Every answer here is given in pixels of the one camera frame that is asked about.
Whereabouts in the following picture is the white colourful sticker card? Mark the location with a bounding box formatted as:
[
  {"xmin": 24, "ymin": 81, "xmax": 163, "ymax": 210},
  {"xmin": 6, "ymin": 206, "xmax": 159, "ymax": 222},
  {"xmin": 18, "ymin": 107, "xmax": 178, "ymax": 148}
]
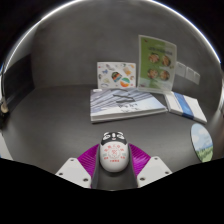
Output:
[{"xmin": 96, "ymin": 61, "xmax": 138, "ymax": 90}]

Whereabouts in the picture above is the green standing menu sign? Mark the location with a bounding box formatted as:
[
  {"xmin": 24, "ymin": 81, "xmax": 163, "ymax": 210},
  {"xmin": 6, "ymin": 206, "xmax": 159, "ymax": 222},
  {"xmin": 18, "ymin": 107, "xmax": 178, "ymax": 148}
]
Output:
[{"xmin": 137, "ymin": 34, "xmax": 178, "ymax": 94}]

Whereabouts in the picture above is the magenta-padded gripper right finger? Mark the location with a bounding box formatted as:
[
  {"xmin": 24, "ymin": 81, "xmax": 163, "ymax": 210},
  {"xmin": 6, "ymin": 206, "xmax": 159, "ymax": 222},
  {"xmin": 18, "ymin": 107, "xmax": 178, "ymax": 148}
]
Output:
[{"xmin": 128, "ymin": 143, "xmax": 173, "ymax": 189}]

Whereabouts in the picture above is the round landscape-print mouse pad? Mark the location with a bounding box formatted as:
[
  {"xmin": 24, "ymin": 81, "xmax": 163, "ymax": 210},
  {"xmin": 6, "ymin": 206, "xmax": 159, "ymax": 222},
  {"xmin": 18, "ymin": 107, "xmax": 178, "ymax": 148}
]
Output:
[{"xmin": 190, "ymin": 122, "xmax": 214, "ymax": 163}]

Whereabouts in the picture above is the white panda-print computer mouse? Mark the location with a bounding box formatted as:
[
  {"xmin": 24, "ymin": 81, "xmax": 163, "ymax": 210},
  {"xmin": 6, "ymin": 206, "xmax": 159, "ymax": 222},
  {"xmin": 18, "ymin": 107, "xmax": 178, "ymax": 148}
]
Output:
[{"xmin": 99, "ymin": 130, "xmax": 131, "ymax": 173}]

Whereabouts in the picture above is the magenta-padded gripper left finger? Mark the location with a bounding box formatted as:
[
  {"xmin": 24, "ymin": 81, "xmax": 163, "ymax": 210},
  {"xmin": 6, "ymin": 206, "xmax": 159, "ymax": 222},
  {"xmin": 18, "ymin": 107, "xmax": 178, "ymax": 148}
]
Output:
[{"xmin": 55, "ymin": 143, "xmax": 102, "ymax": 190}]

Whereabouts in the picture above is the grey-blue patterned book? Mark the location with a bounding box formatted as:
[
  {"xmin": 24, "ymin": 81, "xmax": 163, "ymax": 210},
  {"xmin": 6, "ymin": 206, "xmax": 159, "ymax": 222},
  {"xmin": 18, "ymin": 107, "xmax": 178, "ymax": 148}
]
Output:
[{"xmin": 89, "ymin": 87, "xmax": 169, "ymax": 124}]

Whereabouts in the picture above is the row of white wall sockets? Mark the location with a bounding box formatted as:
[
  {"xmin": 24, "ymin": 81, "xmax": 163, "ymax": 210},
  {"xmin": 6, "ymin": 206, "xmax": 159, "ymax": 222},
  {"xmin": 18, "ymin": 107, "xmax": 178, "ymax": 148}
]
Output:
[{"xmin": 174, "ymin": 61, "xmax": 202, "ymax": 85}]

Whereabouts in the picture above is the white book with blue band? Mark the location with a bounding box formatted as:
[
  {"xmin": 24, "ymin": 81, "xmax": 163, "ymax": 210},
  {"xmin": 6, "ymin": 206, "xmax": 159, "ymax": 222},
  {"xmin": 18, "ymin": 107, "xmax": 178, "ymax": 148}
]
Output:
[{"xmin": 163, "ymin": 91, "xmax": 208, "ymax": 125}]

